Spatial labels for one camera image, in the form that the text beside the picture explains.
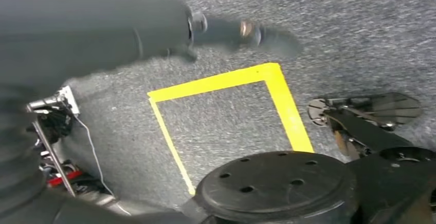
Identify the yellow floor tape square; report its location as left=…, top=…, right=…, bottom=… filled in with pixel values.
left=147, top=62, right=315, bottom=196

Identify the metal equipment with wires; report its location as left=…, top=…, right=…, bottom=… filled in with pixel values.
left=26, top=85, right=115, bottom=198

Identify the thin white cable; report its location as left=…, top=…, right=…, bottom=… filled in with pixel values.
left=73, top=115, right=115, bottom=196

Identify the black robot foot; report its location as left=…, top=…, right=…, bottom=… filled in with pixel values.
left=307, top=92, right=423, bottom=160

